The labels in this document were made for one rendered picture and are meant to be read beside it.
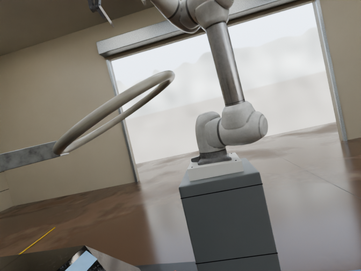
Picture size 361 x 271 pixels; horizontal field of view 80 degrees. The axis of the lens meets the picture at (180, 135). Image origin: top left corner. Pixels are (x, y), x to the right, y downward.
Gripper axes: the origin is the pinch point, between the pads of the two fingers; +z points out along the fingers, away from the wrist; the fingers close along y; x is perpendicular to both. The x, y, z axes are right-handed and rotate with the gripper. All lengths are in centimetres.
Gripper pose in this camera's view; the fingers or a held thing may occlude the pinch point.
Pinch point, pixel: (127, 11)
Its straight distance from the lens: 87.6
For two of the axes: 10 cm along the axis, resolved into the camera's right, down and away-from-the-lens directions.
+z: 5.6, 8.2, 1.3
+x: 0.7, 1.1, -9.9
